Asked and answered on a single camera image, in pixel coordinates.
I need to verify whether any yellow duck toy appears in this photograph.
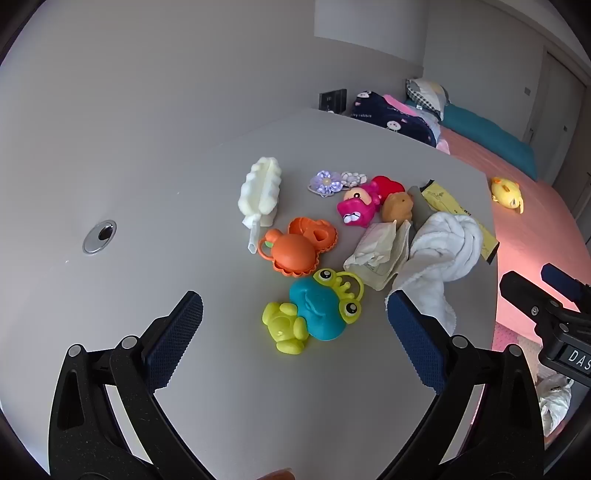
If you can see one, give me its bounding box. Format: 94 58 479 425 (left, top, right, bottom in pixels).
490 176 525 214

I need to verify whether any orange plastic toy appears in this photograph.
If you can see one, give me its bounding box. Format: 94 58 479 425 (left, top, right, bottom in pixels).
257 217 341 278

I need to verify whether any teal blanket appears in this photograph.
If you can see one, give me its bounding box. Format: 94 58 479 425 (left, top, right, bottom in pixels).
441 102 539 182

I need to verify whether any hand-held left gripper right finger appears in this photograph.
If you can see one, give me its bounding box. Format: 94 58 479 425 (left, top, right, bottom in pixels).
379 291 546 480

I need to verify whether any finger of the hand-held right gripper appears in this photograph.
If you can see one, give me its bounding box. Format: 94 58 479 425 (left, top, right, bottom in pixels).
499 271 571 333
541 263 591 308

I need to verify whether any white sponge brush head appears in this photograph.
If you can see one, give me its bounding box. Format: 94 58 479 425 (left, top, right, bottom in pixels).
238 157 283 254

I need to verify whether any white plastic bag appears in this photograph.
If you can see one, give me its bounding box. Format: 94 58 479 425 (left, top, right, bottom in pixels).
536 373 574 438

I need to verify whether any blue and green frog toy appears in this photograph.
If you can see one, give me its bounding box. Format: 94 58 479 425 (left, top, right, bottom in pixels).
262 268 365 355

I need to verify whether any white towel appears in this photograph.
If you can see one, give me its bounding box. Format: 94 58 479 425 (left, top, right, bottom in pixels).
385 211 483 334

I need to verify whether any checked pillow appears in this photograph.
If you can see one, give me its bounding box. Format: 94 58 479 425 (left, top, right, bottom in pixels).
405 78 450 121

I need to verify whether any pink cloth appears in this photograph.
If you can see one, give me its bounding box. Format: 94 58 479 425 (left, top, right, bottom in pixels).
382 95 416 116

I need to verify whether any purple flower hair tie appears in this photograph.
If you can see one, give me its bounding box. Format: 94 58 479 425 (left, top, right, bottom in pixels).
308 171 345 198

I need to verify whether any crumpled beige plastic wrapper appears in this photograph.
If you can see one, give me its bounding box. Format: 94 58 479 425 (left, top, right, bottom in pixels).
342 220 411 291

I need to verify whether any red heart toy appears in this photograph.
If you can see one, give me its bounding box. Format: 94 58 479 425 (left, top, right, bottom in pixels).
370 175 406 204

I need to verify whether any pink doll toy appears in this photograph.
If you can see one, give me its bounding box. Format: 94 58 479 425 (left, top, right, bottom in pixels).
336 182 383 229

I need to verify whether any pink bed sheet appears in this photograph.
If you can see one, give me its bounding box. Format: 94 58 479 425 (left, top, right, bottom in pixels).
436 126 591 356

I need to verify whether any navy printed blanket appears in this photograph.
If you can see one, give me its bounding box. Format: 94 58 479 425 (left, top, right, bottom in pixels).
349 90 438 148

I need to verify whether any brown bear toy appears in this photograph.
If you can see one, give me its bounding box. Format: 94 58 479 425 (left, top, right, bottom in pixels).
380 191 415 223

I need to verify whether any silver cable grommet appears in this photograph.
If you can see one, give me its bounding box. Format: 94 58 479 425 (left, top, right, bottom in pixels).
83 220 117 254

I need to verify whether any black wall socket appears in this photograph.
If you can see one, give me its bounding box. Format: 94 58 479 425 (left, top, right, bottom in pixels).
319 89 347 114

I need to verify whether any yellow and black packet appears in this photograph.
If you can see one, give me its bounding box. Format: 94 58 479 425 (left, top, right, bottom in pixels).
409 179 500 265

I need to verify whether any grey door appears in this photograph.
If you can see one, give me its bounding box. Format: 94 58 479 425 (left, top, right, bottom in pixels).
524 46 588 188

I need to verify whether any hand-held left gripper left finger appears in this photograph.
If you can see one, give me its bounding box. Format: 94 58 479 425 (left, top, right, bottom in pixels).
47 290 211 480

